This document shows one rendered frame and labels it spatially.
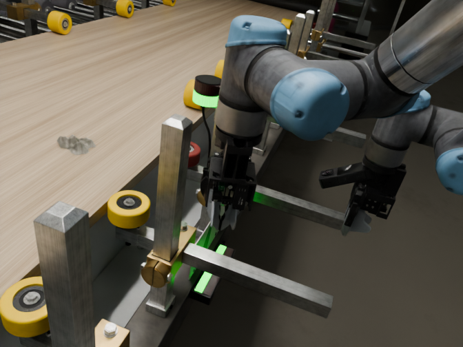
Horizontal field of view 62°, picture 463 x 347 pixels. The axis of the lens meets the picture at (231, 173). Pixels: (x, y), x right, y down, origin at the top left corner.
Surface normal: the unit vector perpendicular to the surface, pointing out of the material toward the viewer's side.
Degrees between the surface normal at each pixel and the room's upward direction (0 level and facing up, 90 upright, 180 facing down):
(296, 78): 40
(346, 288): 0
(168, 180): 90
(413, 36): 88
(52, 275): 90
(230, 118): 90
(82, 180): 0
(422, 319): 0
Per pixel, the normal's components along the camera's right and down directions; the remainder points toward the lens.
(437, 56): -0.41, 0.76
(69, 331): -0.33, 0.47
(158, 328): 0.16, -0.83
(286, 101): -0.81, 0.02
